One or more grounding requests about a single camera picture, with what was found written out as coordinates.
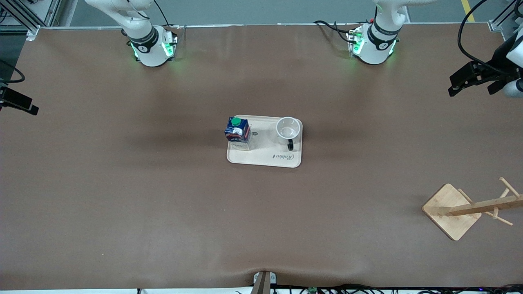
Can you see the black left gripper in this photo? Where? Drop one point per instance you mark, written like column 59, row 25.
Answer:
column 495, row 67

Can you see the blue milk carton green cap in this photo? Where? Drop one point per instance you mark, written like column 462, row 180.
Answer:
column 238, row 132

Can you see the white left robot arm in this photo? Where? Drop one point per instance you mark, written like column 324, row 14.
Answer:
column 374, row 51

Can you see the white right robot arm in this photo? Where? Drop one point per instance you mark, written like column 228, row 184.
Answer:
column 149, row 51

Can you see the wooden cup rack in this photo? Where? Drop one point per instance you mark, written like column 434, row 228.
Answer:
column 449, row 208

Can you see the cream plastic tray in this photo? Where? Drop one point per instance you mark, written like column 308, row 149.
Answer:
column 265, row 157

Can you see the aluminium frame profile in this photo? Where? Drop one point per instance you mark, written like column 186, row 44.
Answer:
column 500, row 22
column 28, row 20

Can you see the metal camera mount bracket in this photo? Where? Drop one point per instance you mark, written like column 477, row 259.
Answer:
column 263, row 281

